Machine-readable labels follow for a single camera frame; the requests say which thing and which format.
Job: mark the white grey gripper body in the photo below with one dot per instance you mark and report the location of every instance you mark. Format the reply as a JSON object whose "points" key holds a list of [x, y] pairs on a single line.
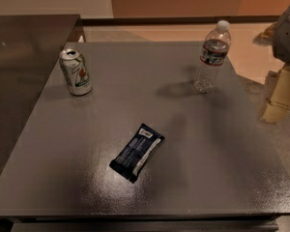
{"points": [[287, 38]]}

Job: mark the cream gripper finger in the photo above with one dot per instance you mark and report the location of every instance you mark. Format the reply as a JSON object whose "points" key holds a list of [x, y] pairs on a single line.
{"points": [[268, 32], [277, 105]]}

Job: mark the clear plastic water bottle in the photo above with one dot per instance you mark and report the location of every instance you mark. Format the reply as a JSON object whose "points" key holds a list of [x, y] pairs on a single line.
{"points": [[212, 57]]}

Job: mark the white green 7up can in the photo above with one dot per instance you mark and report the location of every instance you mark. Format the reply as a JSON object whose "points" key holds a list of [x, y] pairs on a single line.
{"points": [[72, 64]]}

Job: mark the dark blue snack wrapper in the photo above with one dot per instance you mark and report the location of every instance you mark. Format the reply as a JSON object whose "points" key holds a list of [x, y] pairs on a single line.
{"points": [[135, 154]]}

